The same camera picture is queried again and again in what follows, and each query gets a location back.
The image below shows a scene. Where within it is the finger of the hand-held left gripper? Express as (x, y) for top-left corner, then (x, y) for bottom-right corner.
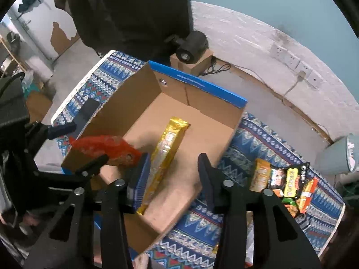
(34, 154), (109, 186)
(26, 121), (78, 152)

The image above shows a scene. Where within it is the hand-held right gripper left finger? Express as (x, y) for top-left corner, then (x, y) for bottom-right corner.
(25, 153), (153, 269)

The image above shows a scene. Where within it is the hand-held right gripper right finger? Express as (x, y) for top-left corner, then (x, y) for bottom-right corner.
(198, 153), (323, 269)

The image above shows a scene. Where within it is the long golden snack packet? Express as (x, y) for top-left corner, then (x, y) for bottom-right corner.
(136, 116), (191, 215)

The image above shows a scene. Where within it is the cardboard box with blue rim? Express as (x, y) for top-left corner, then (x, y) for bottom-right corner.
(61, 60), (248, 254)

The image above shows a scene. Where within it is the brown cardboard floor box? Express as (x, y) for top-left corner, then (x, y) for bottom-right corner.
(24, 90), (54, 124)

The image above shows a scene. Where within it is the black phone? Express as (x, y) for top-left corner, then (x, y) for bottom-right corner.
(75, 99), (101, 131)

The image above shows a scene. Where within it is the wooden rack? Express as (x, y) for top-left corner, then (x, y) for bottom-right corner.
(0, 34), (32, 77)

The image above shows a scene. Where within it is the orange snack packet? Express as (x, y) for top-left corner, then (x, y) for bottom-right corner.
(249, 158), (271, 193)

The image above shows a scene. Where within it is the blue patterned tablecloth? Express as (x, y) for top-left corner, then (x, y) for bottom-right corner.
(50, 50), (346, 269)

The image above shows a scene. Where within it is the black red snack packet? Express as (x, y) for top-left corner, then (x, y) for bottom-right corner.
(268, 168), (287, 199)

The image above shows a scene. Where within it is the yellow black snack packet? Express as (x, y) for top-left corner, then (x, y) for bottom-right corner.
(283, 163), (310, 198)

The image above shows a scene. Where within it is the green snack packet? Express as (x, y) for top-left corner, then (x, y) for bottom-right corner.
(280, 196), (298, 219)

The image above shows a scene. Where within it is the red orange striped packet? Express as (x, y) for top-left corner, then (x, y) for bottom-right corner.
(297, 177), (320, 214)

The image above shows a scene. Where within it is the dark folded umbrella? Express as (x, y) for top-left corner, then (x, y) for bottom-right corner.
(17, 0), (40, 13)

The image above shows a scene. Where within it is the small cardboard box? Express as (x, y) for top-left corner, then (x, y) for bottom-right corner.
(170, 49), (214, 76)

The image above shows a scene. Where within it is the grey trash bin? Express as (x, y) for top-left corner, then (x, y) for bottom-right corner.
(318, 134), (359, 176)

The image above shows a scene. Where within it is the black hanging cloth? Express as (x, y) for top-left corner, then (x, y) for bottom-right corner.
(55, 0), (195, 62)

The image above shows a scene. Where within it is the black cable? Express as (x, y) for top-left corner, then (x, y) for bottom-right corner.
(198, 57), (232, 77)

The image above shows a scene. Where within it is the white plug cable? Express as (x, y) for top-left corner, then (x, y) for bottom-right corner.
(282, 71), (306, 97)

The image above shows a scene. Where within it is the black cylindrical camera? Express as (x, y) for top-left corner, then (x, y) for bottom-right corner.
(164, 30), (208, 62)

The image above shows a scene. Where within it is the white wall socket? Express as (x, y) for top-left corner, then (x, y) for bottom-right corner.
(269, 43), (285, 60)
(297, 61), (312, 77)
(283, 51), (300, 68)
(309, 69), (324, 86)

